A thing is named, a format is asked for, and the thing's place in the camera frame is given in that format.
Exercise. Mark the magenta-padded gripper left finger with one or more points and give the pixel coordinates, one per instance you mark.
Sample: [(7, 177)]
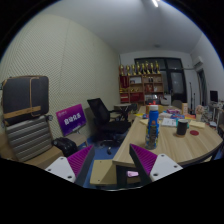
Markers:
[(80, 160)]

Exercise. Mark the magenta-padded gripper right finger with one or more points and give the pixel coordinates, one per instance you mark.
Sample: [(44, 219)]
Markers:
[(144, 159)]

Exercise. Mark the blue drink bottle white cap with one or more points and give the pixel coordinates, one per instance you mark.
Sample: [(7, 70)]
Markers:
[(152, 126)]

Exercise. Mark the black bag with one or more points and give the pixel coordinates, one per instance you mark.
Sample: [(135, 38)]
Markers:
[(65, 146)]

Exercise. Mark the purple sign board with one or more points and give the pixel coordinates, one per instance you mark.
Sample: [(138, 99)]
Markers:
[(71, 119)]

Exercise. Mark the white book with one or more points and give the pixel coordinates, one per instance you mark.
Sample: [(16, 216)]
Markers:
[(168, 122)]

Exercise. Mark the black office chair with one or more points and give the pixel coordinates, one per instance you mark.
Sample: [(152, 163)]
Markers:
[(101, 116)]

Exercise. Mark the black mug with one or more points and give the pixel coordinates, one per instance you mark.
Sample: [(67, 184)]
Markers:
[(182, 128)]

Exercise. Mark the yellow gift box red ribbon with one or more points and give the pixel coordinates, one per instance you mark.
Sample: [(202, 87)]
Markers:
[(162, 108)]

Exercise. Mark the flat round red coaster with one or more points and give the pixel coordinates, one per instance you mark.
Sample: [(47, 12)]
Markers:
[(194, 132)]

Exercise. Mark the orange book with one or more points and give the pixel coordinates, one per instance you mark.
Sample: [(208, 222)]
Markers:
[(190, 116)]

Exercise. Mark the yellow envelope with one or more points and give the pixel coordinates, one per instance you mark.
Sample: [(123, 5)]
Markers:
[(197, 124)]

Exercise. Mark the orange standing box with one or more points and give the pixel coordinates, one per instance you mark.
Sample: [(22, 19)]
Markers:
[(185, 108)]

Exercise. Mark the wooden shelf unit with trophies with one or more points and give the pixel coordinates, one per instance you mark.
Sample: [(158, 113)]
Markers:
[(141, 86)]

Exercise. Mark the pink flowers in white pot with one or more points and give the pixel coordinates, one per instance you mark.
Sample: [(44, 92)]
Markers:
[(200, 111)]

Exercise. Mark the black computer monitor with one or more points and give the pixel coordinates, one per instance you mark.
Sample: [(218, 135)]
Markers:
[(213, 96)]

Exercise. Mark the ceiling tube light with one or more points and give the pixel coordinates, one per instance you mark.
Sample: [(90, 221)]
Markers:
[(155, 3)]

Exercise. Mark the white wall air conditioner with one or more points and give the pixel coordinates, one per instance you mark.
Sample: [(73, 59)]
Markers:
[(198, 61)]

